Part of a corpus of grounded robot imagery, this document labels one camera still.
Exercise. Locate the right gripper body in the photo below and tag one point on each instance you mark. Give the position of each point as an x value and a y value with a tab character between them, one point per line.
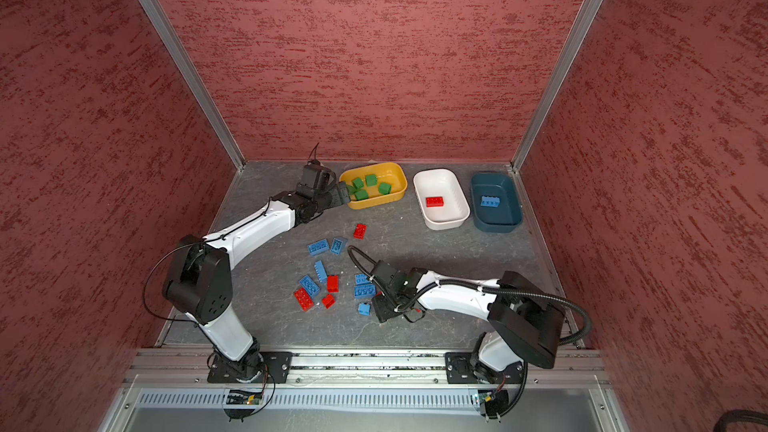
386	307

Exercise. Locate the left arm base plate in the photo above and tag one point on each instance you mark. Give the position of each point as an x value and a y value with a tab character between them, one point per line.
252	368

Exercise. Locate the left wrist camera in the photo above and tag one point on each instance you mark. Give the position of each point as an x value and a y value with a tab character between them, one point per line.
316	178

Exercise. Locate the aluminium front rail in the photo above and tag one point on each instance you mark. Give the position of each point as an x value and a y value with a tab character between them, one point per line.
359	368

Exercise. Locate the blue lego brick upright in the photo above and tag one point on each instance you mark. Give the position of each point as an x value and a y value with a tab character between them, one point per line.
338	245

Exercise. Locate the aluminium corner post left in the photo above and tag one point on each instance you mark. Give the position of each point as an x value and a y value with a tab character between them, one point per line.
184	64

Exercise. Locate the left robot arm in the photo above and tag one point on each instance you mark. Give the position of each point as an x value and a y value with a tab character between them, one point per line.
199	280

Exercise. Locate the yellow plastic bin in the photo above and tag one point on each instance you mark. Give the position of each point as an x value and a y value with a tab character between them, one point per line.
388	172

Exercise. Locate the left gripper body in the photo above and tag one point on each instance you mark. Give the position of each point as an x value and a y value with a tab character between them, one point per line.
331	198

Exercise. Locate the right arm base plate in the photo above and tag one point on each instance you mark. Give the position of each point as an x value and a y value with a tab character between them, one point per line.
465	368

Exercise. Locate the small blue lego brick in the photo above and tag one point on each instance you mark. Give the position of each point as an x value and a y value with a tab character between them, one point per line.
364	309

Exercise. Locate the aluminium corner post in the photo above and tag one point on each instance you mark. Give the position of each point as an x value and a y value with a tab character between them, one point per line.
569	52
184	64

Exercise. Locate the white plastic bin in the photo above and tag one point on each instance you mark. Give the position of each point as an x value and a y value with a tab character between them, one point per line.
441	182

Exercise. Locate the red lego brick long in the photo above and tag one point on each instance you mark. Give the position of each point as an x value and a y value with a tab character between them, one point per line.
304	299

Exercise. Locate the red lego brick small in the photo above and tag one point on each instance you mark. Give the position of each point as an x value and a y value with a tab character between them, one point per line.
328	300

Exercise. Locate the blue lego brick pair lower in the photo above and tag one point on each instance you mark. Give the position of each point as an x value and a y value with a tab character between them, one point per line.
364	291

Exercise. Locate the aluminium corner post right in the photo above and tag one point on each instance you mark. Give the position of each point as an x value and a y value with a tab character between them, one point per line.
569	52

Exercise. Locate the teal plastic bin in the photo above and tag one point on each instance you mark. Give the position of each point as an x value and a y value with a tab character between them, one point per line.
508	215

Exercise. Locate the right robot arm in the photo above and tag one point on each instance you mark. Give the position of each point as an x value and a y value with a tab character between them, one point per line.
526	322

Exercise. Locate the red lego brick upright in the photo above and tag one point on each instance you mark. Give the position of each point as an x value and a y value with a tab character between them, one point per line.
333	284

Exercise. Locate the blue lego brick long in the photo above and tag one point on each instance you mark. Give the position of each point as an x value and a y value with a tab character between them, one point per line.
318	247

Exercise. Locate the blue lego brick bottom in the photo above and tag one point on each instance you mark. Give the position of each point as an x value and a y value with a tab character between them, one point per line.
310	286

